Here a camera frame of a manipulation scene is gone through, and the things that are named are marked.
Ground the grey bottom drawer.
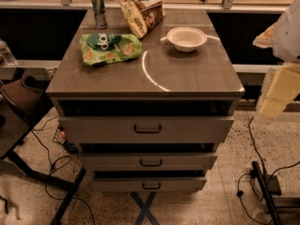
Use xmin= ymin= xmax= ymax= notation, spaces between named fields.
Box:
xmin=92 ymin=177 xmax=206 ymax=192

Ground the grey drawer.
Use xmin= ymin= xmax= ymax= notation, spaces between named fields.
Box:
xmin=80 ymin=153 xmax=217 ymax=172
xmin=92 ymin=177 xmax=206 ymax=192
xmin=59 ymin=116 xmax=233 ymax=143

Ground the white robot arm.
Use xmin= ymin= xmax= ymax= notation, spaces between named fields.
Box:
xmin=253 ymin=0 xmax=300 ymax=119

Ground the grey drawer cabinet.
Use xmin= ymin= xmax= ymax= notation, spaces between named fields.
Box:
xmin=47 ymin=9 xmax=244 ymax=180

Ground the grey top drawer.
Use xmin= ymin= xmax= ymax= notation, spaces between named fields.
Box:
xmin=59 ymin=116 xmax=233 ymax=143

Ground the grey middle drawer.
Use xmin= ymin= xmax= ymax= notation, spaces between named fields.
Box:
xmin=80 ymin=153 xmax=217 ymax=172

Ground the white paper bowl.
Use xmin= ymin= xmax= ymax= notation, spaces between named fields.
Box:
xmin=167 ymin=27 xmax=207 ymax=53

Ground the green chip bag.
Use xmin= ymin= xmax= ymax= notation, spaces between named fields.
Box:
xmin=80 ymin=33 xmax=143 ymax=67

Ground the brown yellow snack bag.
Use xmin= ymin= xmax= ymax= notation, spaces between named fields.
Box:
xmin=119 ymin=0 xmax=165 ymax=38

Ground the blue tape cross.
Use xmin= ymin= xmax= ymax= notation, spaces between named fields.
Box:
xmin=130 ymin=192 xmax=160 ymax=225

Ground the dark side table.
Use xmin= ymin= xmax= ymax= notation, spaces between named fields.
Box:
xmin=0 ymin=76 xmax=85 ymax=225

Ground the clear plastic bottle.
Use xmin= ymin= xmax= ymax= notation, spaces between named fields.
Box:
xmin=0 ymin=39 xmax=18 ymax=66

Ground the black floor stand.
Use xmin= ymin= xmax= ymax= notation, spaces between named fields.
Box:
xmin=251 ymin=161 xmax=300 ymax=225

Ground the wire basket with items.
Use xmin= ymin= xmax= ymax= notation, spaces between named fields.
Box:
xmin=52 ymin=126 xmax=78 ymax=154

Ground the black floor cable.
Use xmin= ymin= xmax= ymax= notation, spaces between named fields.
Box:
xmin=236 ymin=115 xmax=300 ymax=225

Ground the black cable left floor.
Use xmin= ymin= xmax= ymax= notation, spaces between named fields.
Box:
xmin=30 ymin=114 xmax=96 ymax=225

